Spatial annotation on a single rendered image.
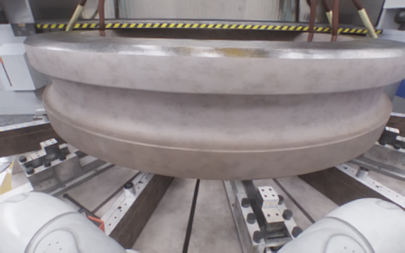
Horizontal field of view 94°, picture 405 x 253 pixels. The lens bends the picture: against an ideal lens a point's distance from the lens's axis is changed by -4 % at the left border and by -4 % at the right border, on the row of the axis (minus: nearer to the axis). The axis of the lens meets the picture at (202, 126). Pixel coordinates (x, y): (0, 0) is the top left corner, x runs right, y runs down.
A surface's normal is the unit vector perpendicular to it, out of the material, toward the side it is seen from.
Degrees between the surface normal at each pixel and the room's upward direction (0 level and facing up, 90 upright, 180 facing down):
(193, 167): 90
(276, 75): 90
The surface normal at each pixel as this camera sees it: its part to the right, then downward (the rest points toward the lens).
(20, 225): -0.15, -0.63
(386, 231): 0.18, -0.62
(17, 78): 0.07, 0.47
